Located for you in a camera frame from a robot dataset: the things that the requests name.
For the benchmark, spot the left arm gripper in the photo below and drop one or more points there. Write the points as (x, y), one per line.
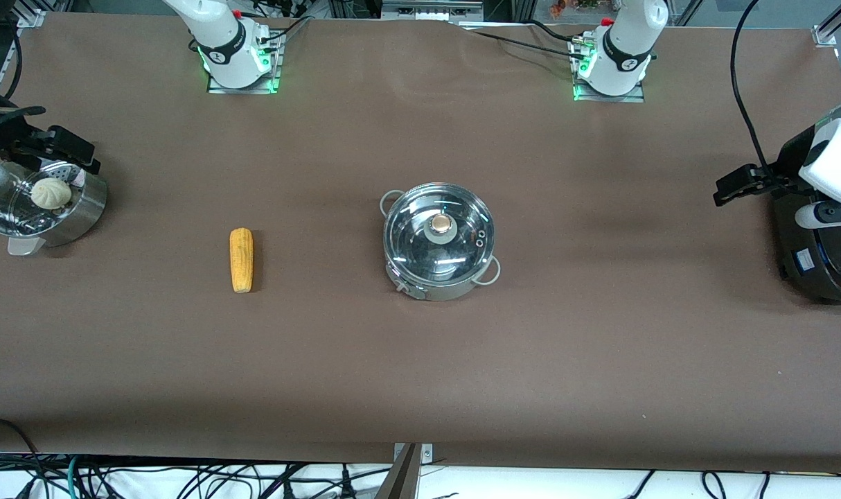
(775, 176)

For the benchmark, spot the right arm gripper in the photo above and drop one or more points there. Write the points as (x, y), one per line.
(17, 134)

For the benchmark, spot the glass pot lid with knob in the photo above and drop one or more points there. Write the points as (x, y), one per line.
(420, 249)

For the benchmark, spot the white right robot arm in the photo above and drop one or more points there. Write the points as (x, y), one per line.
(219, 41)

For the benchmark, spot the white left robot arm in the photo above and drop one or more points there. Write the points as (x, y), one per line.
(621, 48)

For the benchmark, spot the steel steamer pot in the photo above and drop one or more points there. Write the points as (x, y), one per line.
(81, 208)

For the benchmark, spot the yellow corn cob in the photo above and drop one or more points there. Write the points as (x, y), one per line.
(241, 260)

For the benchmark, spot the small electric cooking pot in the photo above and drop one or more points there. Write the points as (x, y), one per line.
(431, 293)

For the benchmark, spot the white steamed bun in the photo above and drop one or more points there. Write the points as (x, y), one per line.
(50, 193)

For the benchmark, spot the black round cooker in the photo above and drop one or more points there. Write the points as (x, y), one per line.
(819, 270)

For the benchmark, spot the grey power strip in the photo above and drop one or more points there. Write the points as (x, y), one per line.
(417, 8)

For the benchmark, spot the aluminium frame rail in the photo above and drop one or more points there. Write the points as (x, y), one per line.
(25, 24)

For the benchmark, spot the aluminium corner bracket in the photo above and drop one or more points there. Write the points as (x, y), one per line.
(826, 34)

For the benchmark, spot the metal table edge bracket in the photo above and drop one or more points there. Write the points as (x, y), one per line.
(424, 453)

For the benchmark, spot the brown support post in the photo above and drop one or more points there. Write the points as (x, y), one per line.
(400, 478)

